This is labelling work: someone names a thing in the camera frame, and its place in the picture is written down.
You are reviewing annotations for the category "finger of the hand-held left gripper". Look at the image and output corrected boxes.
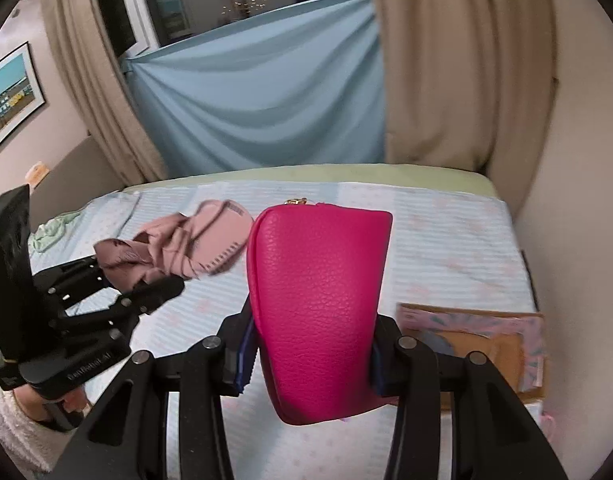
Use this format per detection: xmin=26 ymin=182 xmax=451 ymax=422
xmin=32 ymin=254 xmax=110 ymax=311
xmin=61 ymin=276 xmax=186 ymax=347

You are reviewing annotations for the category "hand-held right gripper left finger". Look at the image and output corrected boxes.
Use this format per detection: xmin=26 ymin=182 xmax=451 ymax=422
xmin=51 ymin=294 xmax=261 ymax=480

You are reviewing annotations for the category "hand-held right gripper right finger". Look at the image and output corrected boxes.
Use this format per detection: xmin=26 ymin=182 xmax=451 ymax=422
xmin=371 ymin=314 xmax=568 ymax=480

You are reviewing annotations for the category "mauve cloth scarf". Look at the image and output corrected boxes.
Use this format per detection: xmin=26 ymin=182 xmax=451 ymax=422
xmin=93 ymin=212 xmax=203 ymax=292

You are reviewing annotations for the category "magenta leather pouch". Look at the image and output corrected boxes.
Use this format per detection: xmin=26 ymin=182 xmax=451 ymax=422
xmin=246 ymin=198 xmax=394 ymax=427

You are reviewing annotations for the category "pink knit mitten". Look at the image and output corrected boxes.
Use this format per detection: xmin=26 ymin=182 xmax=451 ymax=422
xmin=185 ymin=199 xmax=255 ymax=281

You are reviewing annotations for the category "person's left forearm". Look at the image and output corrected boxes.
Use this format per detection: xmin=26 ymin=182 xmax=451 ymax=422
xmin=0 ymin=382 xmax=70 ymax=480

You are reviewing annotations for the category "person's left hand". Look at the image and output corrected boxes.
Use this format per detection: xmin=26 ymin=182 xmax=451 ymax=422
xmin=14 ymin=385 xmax=93 ymax=423

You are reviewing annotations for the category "crumpled green cloth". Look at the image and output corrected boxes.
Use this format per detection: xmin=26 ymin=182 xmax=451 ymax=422
xmin=28 ymin=210 xmax=84 ymax=256

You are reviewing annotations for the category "grey headboard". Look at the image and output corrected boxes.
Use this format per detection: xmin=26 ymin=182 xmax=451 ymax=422
xmin=25 ymin=136 xmax=123 ymax=233

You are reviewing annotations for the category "cardboard box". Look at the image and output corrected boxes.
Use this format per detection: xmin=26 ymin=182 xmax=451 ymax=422
xmin=397 ymin=302 xmax=548 ymax=404

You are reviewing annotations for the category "light blue striped blanket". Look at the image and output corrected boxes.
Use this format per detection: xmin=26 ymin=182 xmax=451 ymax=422
xmin=28 ymin=180 xmax=543 ymax=480

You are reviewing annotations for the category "pastel patterned cloth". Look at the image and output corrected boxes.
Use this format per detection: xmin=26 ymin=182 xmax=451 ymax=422
xmin=399 ymin=305 xmax=545 ymax=392

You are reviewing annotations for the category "pale green bed sheet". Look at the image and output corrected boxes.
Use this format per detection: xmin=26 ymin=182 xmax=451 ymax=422
xmin=120 ymin=162 xmax=501 ymax=202

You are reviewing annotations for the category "beige curtain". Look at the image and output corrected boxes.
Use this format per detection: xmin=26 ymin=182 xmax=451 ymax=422
xmin=363 ymin=0 xmax=560 ymax=175
xmin=39 ymin=0 xmax=168 ymax=188

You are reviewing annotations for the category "hanging light blue sheet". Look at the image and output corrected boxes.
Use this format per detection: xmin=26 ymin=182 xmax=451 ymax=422
xmin=121 ymin=0 xmax=387 ymax=181

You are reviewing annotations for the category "framed wall picture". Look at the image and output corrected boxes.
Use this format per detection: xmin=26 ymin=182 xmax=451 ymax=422
xmin=0 ymin=41 xmax=48 ymax=162

